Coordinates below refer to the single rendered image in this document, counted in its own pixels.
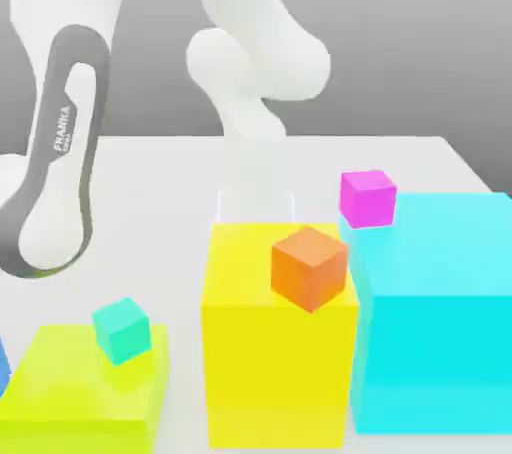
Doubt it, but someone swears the small orange cube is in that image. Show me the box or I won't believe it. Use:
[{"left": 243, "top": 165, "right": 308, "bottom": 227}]
[{"left": 270, "top": 225, "right": 349, "bottom": 314}]

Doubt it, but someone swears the small magenta cube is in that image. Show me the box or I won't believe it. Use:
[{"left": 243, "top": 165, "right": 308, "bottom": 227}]
[{"left": 339, "top": 169, "right": 398, "bottom": 230}]

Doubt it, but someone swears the small teal cube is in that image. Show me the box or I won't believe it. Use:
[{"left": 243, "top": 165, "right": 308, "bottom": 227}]
[{"left": 91, "top": 296, "right": 153, "bottom": 367}]

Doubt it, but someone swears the small blue cube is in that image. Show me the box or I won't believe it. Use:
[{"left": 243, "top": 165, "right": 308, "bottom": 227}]
[{"left": 0, "top": 335, "right": 13, "bottom": 399}]

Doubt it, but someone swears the large yellow box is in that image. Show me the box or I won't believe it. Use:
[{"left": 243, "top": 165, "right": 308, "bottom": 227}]
[{"left": 200, "top": 222, "right": 360, "bottom": 450}]

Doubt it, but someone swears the large cyan box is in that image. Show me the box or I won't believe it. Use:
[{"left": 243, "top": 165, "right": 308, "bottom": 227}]
[{"left": 338, "top": 192, "right": 512, "bottom": 436}]

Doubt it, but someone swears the large lime box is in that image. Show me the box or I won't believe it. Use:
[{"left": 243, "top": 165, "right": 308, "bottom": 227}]
[{"left": 0, "top": 324, "right": 171, "bottom": 454}]

